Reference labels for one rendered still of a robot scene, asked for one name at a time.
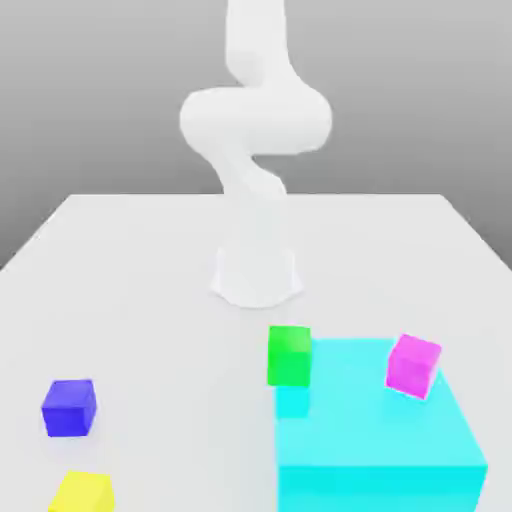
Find small green cube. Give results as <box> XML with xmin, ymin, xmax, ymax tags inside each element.
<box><xmin>266</xmin><ymin>325</ymin><xmax>312</xmax><ymax>388</ymax></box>

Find small magenta cube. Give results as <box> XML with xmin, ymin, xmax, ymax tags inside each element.
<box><xmin>384</xmin><ymin>333</ymin><xmax>443</xmax><ymax>401</ymax></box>

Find small blue cube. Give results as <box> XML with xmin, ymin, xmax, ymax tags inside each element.
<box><xmin>40</xmin><ymin>378</ymin><xmax>98</xmax><ymax>438</ymax></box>

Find small yellow cube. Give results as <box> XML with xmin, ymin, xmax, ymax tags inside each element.
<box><xmin>47</xmin><ymin>470</ymin><xmax>115</xmax><ymax>512</ymax></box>

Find large cyan box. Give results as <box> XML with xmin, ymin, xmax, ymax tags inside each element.
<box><xmin>274</xmin><ymin>338</ymin><xmax>489</xmax><ymax>512</ymax></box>

